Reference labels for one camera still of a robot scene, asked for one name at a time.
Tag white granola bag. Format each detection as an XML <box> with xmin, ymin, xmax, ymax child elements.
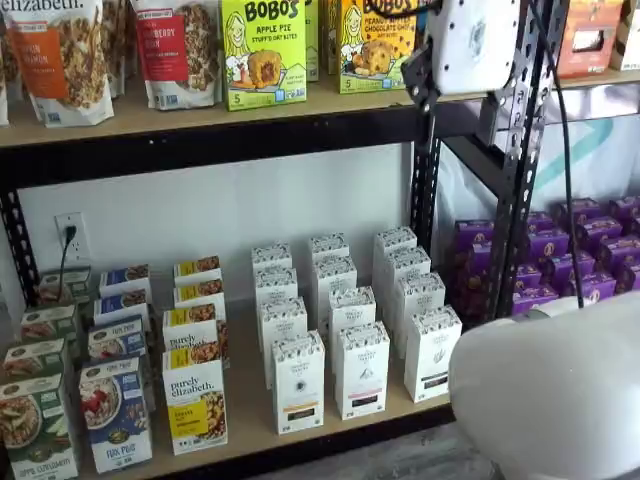
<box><xmin>99</xmin><ymin>0</ymin><xmax>139</xmax><ymax>99</ymax></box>
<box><xmin>0</xmin><ymin>0</ymin><xmax>24</xmax><ymax>126</ymax></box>

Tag white wall power outlet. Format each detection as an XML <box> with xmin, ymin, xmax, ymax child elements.
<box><xmin>54</xmin><ymin>212</ymin><xmax>87</xmax><ymax>264</ymax></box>

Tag white box yellow strip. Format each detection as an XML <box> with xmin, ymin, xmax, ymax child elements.
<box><xmin>271</xmin><ymin>330</ymin><xmax>326</xmax><ymax>435</ymax></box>

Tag black power cord plug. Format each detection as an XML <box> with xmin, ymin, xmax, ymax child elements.
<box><xmin>58</xmin><ymin>224</ymin><xmax>77</xmax><ymax>301</ymax></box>

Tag green apple cinnamon oatmeal box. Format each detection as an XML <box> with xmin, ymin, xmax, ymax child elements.
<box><xmin>2</xmin><ymin>338</ymin><xmax>69</xmax><ymax>386</ymax></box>
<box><xmin>20</xmin><ymin>303</ymin><xmax>80</xmax><ymax>347</ymax></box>
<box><xmin>37</xmin><ymin>266</ymin><xmax>94</xmax><ymax>309</ymax></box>
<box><xmin>0</xmin><ymin>372</ymin><xmax>80</xmax><ymax>480</ymax></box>

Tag green Bobo's apple pie box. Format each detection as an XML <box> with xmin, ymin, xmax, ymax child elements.
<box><xmin>221</xmin><ymin>0</ymin><xmax>308</xmax><ymax>112</ymax></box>

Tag white snack box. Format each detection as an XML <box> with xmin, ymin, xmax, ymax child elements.
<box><xmin>610</xmin><ymin>0</ymin><xmax>640</xmax><ymax>72</ymax></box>

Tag purple snack box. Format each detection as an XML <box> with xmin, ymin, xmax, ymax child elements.
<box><xmin>455</xmin><ymin>219</ymin><xmax>496</xmax><ymax>254</ymax></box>
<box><xmin>452</xmin><ymin>249</ymin><xmax>501</xmax><ymax>316</ymax></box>
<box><xmin>614</xmin><ymin>263</ymin><xmax>640</xmax><ymax>296</ymax></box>
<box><xmin>514</xmin><ymin>262</ymin><xmax>545</xmax><ymax>291</ymax></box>
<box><xmin>567</xmin><ymin>272</ymin><xmax>617</xmax><ymax>301</ymax></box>
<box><xmin>597</xmin><ymin>234</ymin><xmax>640</xmax><ymax>274</ymax></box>
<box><xmin>524</xmin><ymin>212</ymin><xmax>556</xmax><ymax>235</ymax></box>
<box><xmin>512</xmin><ymin>284</ymin><xmax>560</xmax><ymax>316</ymax></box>
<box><xmin>607</xmin><ymin>196</ymin><xmax>640</xmax><ymax>224</ymax></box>
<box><xmin>574</xmin><ymin>215</ymin><xmax>624</xmax><ymax>251</ymax></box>
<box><xmin>554</xmin><ymin>198</ymin><xmax>601</xmax><ymax>227</ymax></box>
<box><xmin>527</xmin><ymin>228</ymin><xmax>571</xmax><ymax>261</ymax></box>
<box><xmin>544</xmin><ymin>252</ymin><xmax>596</xmax><ymax>290</ymax></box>

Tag white box pink strip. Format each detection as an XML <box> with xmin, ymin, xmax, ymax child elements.
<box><xmin>334</xmin><ymin>320</ymin><xmax>392</xmax><ymax>422</ymax></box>

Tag yellow Bobo's peanut butter box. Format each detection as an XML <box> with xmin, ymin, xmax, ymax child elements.
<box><xmin>339</xmin><ymin>0</ymin><xmax>418</xmax><ymax>95</ymax></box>

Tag red label granola bag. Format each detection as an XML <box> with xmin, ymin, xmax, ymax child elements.
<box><xmin>132</xmin><ymin>0</ymin><xmax>222</xmax><ymax>110</ymax></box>

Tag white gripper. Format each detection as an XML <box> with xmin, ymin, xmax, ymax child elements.
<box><xmin>400</xmin><ymin>0</ymin><xmax>522</xmax><ymax>116</ymax></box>

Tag orange label granola bag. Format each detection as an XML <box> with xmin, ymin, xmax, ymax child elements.
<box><xmin>4</xmin><ymin>0</ymin><xmax>117</xmax><ymax>127</ymax></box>

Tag white floral organic pantry box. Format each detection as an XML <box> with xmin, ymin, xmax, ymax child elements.
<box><xmin>383</xmin><ymin>245</ymin><xmax>433</xmax><ymax>296</ymax></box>
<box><xmin>372</xmin><ymin>225</ymin><xmax>419</xmax><ymax>271</ymax></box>
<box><xmin>254</xmin><ymin>267</ymin><xmax>299</xmax><ymax>307</ymax></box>
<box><xmin>327</xmin><ymin>285</ymin><xmax>378</xmax><ymax>351</ymax></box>
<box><xmin>393</xmin><ymin>271</ymin><xmax>447</xmax><ymax>331</ymax></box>
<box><xmin>308</xmin><ymin>232</ymin><xmax>351</xmax><ymax>264</ymax></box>
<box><xmin>250</xmin><ymin>242</ymin><xmax>294</xmax><ymax>274</ymax></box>
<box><xmin>313</xmin><ymin>255</ymin><xmax>359</xmax><ymax>326</ymax></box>
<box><xmin>258</xmin><ymin>296</ymin><xmax>309</xmax><ymax>389</ymax></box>

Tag orange snack box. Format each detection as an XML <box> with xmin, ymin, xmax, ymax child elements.
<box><xmin>557</xmin><ymin>0</ymin><xmax>625</xmax><ymax>80</ymax></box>

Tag white plastic sheet teal stripe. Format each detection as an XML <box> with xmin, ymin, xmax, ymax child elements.
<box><xmin>434</xmin><ymin>82</ymin><xmax>640</xmax><ymax>236</ymax></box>

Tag white box black strip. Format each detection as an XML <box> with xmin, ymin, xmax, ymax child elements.
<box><xmin>403</xmin><ymin>304</ymin><xmax>464</xmax><ymax>404</ymax></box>

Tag wooden shelf board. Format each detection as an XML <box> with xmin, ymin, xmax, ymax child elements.
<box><xmin>0</xmin><ymin>74</ymin><xmax>494</xmax><ymax>149</ymax></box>
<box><xmin>552</xmin><ymin>67</ymin><xmax>640</xmax><ymax>92</ymax></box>
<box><xmin>74</xmin><ymin>234</ymin><xmax>459</xmax><ymax>479</ymax></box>

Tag black metal shelf rack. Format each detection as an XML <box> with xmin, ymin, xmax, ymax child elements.
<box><xmin>0</xmin><ymin>0</ymin><xmax>569</xmax><ymax>480</ymax></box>

